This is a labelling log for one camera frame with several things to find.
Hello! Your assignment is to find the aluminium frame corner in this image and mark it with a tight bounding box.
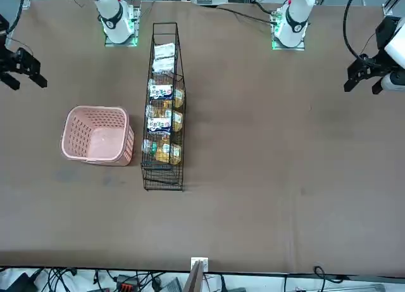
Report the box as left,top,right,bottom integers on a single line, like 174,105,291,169
382,0,405,15

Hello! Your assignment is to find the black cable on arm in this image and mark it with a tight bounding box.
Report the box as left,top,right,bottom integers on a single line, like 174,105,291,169
4,0,28,36
342,0,370,60

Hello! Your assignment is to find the black cable across table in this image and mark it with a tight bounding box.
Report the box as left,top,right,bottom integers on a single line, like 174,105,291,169
216,5,277,26

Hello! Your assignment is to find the black red power strip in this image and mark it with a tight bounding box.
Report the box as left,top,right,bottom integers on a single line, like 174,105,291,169
114,274,140,292

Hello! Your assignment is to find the aluminium rail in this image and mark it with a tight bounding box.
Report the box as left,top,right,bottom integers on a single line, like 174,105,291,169
292,283,386,292

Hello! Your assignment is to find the grey flat device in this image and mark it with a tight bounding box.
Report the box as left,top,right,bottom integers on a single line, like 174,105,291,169
164,277,185,292

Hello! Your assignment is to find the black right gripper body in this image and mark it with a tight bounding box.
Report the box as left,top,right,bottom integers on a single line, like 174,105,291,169
0,49,25,74

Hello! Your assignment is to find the brown wooden board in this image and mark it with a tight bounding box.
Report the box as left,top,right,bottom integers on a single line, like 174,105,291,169
184,260,205,292

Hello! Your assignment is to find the black power adapter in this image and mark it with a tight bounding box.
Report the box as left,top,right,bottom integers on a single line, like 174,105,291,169
4,272,38,292

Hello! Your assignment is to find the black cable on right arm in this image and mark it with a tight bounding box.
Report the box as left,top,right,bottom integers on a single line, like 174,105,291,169
4,0,28,36

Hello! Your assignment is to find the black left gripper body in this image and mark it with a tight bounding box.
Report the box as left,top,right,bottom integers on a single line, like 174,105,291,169
363,51,395,79

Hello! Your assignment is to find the pink plastic basket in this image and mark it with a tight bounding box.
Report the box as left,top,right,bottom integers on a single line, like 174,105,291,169
59,105,136,167

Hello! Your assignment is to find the black wire shelf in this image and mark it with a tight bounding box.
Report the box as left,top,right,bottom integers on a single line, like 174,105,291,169
141,22,187,192

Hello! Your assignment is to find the white tissue packet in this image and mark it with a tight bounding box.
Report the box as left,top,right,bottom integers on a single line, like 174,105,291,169
153,57,175,74
154,42,177,60

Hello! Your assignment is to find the white socket plate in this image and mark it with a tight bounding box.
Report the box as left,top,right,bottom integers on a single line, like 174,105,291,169
190,257,209,272

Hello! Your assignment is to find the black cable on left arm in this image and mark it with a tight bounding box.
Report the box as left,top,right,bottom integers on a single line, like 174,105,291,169
342,0,370,60

